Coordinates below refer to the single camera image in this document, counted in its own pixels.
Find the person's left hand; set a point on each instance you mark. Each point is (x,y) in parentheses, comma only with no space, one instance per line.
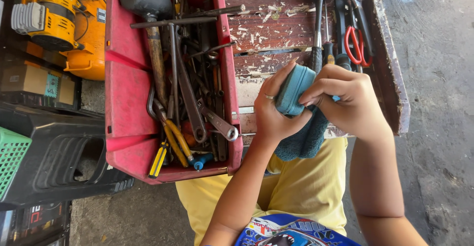
(268,118)

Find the person's right hand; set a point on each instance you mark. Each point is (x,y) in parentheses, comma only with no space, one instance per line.
(351,97)

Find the person's right fingers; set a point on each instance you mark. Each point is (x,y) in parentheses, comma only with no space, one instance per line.
(318,88)

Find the teal zip case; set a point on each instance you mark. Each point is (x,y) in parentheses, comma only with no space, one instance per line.
(294,90)

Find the teal towel cloth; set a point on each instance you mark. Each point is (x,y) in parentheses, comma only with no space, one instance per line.
(303,142)

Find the steel claw hammer black grip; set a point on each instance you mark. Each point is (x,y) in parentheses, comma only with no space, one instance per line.
(318,27)

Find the worn wooden bench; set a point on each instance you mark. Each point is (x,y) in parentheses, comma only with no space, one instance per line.
(274,31)

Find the yellow shorts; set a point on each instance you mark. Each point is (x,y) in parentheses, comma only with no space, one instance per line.
(307,186)

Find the small silver adjustable wrench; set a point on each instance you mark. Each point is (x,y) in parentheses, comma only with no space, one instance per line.
(218,122)

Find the heap of metal tools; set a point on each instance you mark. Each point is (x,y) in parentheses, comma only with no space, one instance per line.
(203,72)

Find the large dark adjustable wrench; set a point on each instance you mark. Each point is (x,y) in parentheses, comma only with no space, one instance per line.
(190,101)

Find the blue printed shirt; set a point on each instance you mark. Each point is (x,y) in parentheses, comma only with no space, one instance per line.
(292,233)

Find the red plastic tool bin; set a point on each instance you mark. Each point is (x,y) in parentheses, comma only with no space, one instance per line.
(127,90)

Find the orange air compressor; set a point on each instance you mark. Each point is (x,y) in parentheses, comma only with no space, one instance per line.
(87,34)

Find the black plastic stool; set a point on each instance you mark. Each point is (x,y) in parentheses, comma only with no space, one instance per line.
(44,153)

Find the brown cardboard box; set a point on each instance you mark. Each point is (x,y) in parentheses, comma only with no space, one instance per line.
(26,79)

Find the dark printed box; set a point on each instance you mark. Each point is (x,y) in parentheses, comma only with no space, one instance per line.
(37,222)

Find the green plastic basket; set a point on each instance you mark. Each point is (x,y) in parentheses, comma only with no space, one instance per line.
(11,157)

